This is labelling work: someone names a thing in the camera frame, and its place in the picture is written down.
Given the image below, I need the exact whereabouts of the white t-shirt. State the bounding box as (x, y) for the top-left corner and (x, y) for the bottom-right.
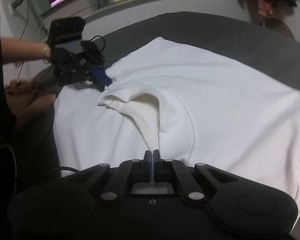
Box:
(53, 37), (300, 210)

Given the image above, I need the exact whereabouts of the grey bed sheet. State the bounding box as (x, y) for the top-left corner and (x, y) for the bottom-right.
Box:
(34, 11), (300, 181)

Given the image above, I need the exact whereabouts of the person's left forearm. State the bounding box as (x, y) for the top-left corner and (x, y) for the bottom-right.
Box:
(0, 37), (51, 64)

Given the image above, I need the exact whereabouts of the pink hanging item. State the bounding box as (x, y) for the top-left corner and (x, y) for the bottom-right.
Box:
(257, 0), (273, 17)

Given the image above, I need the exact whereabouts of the person's bare foot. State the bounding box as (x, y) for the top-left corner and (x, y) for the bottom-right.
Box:
(4, 79), (57, 126)

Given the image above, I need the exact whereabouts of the woven grey basket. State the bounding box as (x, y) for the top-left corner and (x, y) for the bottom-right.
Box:
(260, 18), (295, 39)

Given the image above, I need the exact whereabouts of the person's left hand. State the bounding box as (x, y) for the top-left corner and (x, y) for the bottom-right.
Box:
(50, 47), (71, 68)

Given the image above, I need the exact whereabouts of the black cable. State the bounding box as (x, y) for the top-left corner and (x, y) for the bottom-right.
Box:
(14, 0), (56, 81)

